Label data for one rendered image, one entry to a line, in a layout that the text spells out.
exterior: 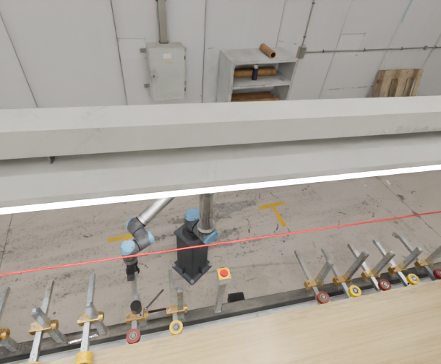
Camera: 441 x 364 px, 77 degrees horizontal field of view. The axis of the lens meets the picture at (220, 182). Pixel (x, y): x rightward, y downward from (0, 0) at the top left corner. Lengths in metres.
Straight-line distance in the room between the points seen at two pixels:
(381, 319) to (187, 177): 1.94
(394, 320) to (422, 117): 1.78
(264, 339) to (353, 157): 1.47
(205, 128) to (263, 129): 0.11
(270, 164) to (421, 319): 2.02
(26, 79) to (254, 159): 3.47
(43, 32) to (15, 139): 3.14
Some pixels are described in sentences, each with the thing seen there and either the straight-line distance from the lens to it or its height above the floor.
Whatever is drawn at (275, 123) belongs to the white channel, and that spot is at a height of 2.45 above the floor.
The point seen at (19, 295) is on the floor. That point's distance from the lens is 3.40.
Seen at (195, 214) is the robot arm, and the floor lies 0.87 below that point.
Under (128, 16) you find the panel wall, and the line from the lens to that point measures 3.56.
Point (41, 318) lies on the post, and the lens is 1.90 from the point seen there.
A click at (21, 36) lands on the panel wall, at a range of 3.69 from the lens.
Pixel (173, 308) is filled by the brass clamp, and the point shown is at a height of 0.87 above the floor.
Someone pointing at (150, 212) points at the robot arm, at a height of 1.24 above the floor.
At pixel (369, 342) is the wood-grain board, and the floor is 0.90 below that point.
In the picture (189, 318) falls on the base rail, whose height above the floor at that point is 0.70.
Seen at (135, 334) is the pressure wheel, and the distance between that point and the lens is 1.93.
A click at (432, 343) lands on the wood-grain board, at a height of 0.90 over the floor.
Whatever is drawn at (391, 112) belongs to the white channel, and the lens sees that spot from 0.67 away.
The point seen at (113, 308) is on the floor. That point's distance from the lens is 3.03.
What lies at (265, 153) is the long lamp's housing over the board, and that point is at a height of 2.38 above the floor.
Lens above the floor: 2.71
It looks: 43 degrees down
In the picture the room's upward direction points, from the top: 6 degrees clockwise
